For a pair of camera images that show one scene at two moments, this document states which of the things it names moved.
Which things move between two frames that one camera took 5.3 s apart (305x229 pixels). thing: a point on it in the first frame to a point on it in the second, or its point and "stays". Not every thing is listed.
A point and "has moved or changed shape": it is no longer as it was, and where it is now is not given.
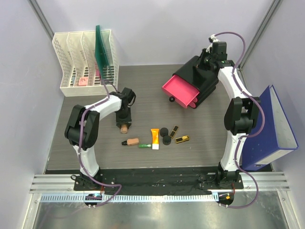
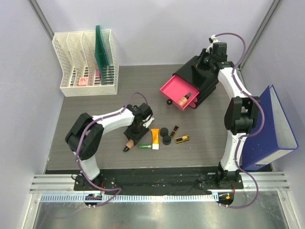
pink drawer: (181, 92) stays
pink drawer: (193, 104) stays
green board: (101, 55) stays
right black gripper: (204, 53) stays
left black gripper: (127, 120) to (136, 137)
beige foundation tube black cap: (131, 141) has moved or changed shape
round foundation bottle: (124, 129) has moved or changed shape
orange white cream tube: (155, 144) stays
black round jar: (164, 131) stays
